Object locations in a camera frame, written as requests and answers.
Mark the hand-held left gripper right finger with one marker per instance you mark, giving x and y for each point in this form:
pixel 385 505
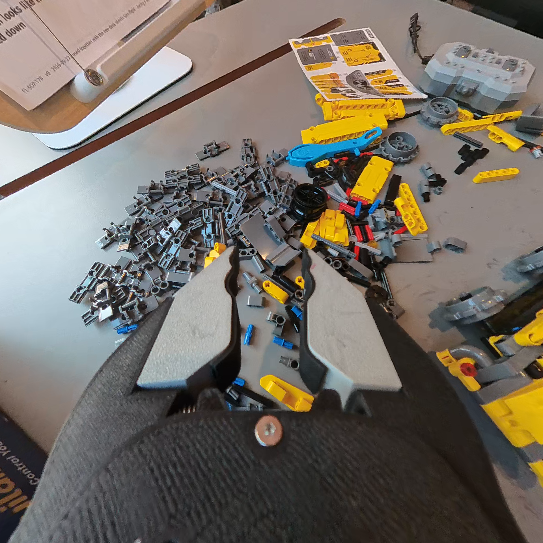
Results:
pixel 352 335

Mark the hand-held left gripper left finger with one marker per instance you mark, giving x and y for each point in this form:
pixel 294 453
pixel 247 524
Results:
pixel 191 331

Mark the yellow curved panel brick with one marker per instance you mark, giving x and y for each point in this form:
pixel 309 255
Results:
pixel 212 256
pixel 275 386

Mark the grey desk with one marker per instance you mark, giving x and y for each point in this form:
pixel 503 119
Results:
pixel 63 233

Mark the dark grey flat panel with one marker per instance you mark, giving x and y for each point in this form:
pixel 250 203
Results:
pixel 413 252

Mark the heap of yellow ribbed bricks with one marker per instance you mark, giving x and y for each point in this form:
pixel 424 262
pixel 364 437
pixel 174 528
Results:
pixel 331 227

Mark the pile of dark grey track links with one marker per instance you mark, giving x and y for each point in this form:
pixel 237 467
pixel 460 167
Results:
pixel 169 220

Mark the dark grey curved panel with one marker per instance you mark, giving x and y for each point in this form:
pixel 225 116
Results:
pixel 263 233

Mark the black toy wheel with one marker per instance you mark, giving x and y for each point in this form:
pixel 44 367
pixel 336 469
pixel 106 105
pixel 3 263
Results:
pixel 309 212

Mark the wide yellow holed beam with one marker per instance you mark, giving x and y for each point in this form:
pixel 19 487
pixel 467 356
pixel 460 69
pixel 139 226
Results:
pixel 413 218

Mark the light grey oval brick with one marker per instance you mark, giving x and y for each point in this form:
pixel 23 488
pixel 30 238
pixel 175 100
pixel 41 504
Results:
pixel 454 244

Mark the yellow flat panel brick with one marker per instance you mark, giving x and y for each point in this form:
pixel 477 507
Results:
pixel 373 178

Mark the yellow toy vehicle model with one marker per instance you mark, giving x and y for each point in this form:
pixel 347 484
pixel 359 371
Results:
pixel 513 407

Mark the blue brick separator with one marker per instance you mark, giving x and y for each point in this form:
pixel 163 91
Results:
pixel 305 153

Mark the grey sprocket wheel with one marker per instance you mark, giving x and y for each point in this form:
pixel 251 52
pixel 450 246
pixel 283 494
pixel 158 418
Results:
pixel 428 114
pixel 388 150

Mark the short yellow holed beam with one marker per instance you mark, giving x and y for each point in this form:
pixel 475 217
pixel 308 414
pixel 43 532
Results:
pixel 476 177

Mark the long yellow panel brick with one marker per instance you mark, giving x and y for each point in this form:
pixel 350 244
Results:
pixel 335 131

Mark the black cross connector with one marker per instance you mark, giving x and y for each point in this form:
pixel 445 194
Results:
pixel 468 157

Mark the dark blue printed box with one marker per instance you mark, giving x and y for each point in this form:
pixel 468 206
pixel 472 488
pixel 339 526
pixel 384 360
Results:
pixel 17 466

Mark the black axle rod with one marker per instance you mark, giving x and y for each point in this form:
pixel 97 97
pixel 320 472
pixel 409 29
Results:
pixel 466 138

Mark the long thin yellow beam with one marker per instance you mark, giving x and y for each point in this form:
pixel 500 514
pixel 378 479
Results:
pixel 449 128

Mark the yellow angled beam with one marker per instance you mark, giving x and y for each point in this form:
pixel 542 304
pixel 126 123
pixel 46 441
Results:
pixel 494 133

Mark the small grey light brick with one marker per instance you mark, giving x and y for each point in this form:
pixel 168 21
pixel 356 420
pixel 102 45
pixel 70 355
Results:
pixel 535 151

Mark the yellow sticker sheet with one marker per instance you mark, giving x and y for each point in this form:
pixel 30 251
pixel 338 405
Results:
pixel 365 59

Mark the grey battery box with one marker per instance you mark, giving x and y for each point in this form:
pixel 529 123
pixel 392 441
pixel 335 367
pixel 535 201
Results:
pixel 475 80

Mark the printed instruction sheet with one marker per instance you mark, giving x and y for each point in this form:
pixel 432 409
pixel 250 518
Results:
pixel 51 63

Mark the yellow beam frame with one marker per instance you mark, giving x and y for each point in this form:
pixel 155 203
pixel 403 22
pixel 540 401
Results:
pixel 326 108

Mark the dark grey bracket brick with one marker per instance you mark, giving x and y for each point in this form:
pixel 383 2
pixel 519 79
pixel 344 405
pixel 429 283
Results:
pixel 528 121

